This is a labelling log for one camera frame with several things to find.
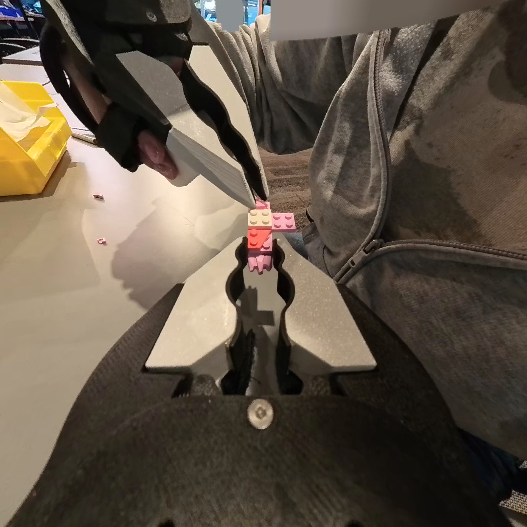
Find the shallow yellow plastic bin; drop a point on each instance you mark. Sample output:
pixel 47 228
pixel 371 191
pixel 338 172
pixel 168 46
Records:
pixel 29 164

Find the person's grey hoodie torso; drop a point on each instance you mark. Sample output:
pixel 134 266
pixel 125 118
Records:
pixel 432 206

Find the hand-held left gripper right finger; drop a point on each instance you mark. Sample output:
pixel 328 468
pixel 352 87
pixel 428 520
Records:
pixel 329 329

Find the person's right forearm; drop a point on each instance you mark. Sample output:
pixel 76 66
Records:
pixel 263 82

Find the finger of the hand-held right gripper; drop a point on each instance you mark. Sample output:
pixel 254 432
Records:
pixel 222 82
pixel 156 86

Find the person's right hand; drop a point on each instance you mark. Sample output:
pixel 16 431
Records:
pixel 154 154

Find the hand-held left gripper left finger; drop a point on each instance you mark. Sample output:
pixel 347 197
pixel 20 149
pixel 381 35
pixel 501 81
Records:
pixel 189 329

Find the white printed paper sheet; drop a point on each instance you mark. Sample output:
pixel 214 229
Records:
pixel 20 115

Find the red and pink plate assembly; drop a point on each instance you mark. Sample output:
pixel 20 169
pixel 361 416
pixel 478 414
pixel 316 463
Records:
pixel 259 236

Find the person's blue jeans leg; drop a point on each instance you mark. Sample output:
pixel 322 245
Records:
pixel 488 457

